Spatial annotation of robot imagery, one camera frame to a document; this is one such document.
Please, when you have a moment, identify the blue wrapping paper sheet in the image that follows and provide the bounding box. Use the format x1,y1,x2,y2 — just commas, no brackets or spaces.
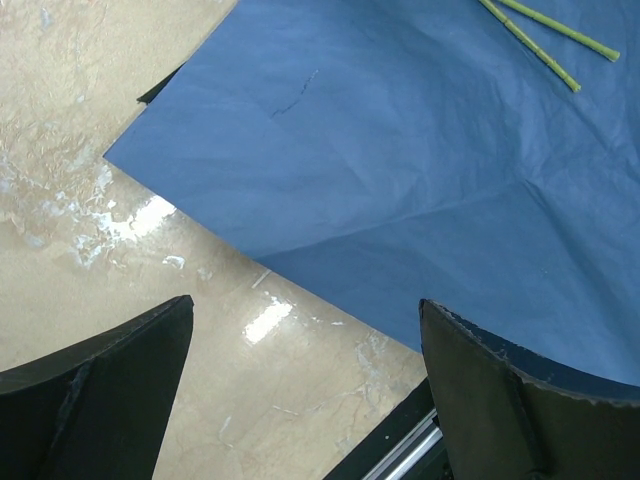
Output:
106,1,639,385

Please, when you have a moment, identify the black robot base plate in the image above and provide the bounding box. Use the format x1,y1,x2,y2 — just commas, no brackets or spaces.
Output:
325,379,453,480

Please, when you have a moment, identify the white rose stem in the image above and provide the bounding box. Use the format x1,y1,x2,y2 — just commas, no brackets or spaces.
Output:
480,0,581,93

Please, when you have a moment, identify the aluminium rail frame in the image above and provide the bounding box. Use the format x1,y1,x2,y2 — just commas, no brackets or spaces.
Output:
364,422,442,480

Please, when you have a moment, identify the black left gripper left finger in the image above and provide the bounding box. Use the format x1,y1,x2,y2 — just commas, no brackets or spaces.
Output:
1,295,194,479

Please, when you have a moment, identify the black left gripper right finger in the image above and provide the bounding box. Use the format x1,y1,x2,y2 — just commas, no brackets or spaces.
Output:
419,300,639,479

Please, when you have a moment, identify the peach rose stem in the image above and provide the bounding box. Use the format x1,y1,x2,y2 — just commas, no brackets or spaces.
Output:
499,0,621,62

